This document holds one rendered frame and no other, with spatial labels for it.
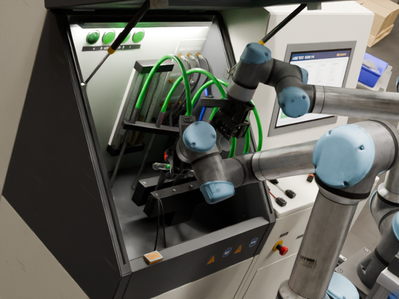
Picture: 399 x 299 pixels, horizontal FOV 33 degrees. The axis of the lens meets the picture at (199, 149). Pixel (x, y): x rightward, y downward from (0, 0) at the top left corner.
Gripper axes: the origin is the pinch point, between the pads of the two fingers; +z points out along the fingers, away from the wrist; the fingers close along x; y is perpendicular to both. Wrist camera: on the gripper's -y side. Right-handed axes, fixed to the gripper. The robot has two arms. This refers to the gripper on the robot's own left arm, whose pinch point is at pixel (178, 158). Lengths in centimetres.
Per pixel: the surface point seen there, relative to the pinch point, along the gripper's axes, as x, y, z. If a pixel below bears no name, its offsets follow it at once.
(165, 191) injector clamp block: 0.0, 4.7, 27.7
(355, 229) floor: 151, -7, 225
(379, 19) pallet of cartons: 317, -285, 496
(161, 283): -2.7, 34.1, 17.7
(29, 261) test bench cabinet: -42, 26, 36
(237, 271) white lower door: 28, 29, 47
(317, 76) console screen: 61, -44, 45
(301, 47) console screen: 50, -49, 31
